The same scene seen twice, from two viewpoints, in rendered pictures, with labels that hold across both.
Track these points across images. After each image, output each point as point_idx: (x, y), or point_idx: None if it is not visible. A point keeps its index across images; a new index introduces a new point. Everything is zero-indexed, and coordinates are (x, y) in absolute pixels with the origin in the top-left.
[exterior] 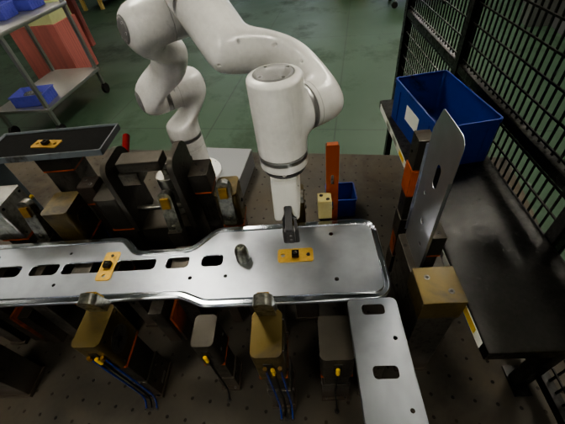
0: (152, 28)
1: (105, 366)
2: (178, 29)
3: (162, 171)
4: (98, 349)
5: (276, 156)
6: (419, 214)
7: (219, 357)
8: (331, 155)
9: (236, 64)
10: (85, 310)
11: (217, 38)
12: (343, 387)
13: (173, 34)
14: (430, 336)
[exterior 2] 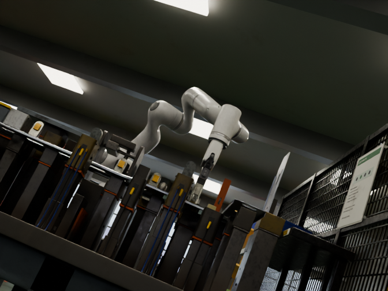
0: (168, 111)
1: (73, 161)
2: (175, 119)
3: (124, 158)
4: (93, 142)
5: (220, 129)
6: (265, 209)
7: (137, 198)
8: (225, 185)
9: (213, 112)
10: (1, 192)
11: (212, 102)
12: (197, 268)
13: (171, 119)
14: (261, 258)
